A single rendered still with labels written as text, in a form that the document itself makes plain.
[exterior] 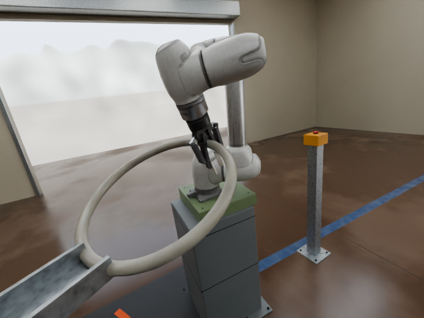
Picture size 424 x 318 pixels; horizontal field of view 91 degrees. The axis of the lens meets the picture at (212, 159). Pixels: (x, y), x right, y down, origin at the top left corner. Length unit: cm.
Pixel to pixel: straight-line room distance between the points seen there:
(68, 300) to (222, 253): 91
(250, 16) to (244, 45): 596
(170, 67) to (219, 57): 12
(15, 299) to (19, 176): 485
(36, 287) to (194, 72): 59
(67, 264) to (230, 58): 61
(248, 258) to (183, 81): 113
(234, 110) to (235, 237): 71
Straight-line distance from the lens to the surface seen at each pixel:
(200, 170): 115
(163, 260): 47
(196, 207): 116
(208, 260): 127
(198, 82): 58
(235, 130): 112
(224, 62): 56
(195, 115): 62
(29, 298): 62
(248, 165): 114
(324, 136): 172
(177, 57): 58
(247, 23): 642
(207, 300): 145
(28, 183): 541
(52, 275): 61
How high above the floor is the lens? 144
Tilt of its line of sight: 17 degrees down
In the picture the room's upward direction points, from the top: 7 degrees counter-clockwise
